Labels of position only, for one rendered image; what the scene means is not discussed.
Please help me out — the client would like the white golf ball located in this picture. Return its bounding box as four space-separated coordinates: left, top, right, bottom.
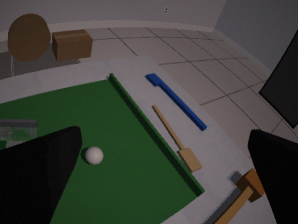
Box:
85 145 104 165

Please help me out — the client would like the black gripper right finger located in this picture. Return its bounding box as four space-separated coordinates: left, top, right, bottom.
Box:
247 129 298 224

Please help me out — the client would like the green rectangular mat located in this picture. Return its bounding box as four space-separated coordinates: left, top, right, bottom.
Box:
0 79 198 224

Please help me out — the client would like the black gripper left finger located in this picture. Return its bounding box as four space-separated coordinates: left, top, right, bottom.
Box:
0 127 82 224

